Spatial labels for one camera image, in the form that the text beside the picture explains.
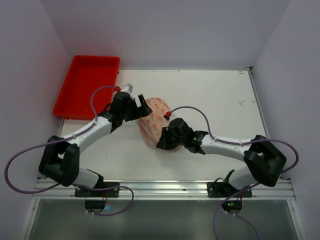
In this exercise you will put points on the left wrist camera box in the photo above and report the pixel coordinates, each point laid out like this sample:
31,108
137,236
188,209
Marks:
128,88

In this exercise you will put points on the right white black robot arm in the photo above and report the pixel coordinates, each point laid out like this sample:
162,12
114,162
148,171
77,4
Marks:
264,162

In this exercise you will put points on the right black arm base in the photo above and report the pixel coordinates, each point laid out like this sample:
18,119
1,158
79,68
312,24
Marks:
221,188

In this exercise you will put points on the red plastic tray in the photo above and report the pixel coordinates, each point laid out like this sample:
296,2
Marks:
85,75

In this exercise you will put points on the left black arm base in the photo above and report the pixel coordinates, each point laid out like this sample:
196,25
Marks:
96,200

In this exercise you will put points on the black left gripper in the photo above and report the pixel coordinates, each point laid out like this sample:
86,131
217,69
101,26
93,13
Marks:
135,110

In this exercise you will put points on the peach floral mesh laundry bag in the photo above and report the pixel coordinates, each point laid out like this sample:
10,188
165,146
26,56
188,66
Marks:
151,125

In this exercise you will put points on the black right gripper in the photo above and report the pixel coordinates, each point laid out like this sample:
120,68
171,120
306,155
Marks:
169,136

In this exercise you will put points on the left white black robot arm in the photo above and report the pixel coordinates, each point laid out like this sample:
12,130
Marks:
61,157

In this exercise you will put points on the aluminium mounting rail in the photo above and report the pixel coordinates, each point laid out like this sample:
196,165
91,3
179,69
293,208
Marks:
179,190

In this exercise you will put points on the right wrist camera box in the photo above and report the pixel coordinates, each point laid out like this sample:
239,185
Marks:
169,116

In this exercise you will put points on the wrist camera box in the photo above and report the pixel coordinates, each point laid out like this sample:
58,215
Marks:
128,88
169,116

